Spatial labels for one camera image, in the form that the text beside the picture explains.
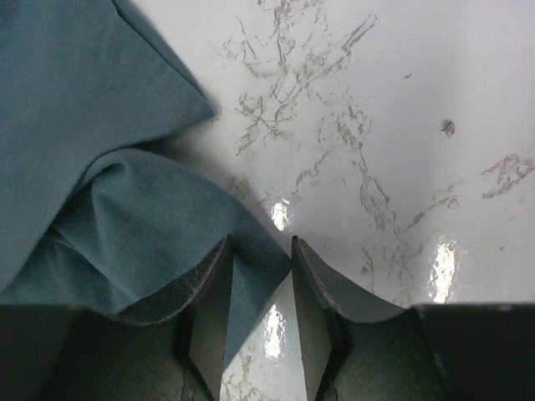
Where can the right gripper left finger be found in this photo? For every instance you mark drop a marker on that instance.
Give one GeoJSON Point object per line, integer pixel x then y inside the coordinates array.
{"type": "Point", "coordinates": [199, 301]}

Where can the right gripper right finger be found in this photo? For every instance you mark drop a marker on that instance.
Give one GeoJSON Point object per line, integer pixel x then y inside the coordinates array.
{"type": "Point", "coordinates": [328, 307]}

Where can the grey-blue t shirt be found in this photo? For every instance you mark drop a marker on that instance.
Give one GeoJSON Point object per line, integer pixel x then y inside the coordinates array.
{"type": "Point", "coordinates": [89, 215]}

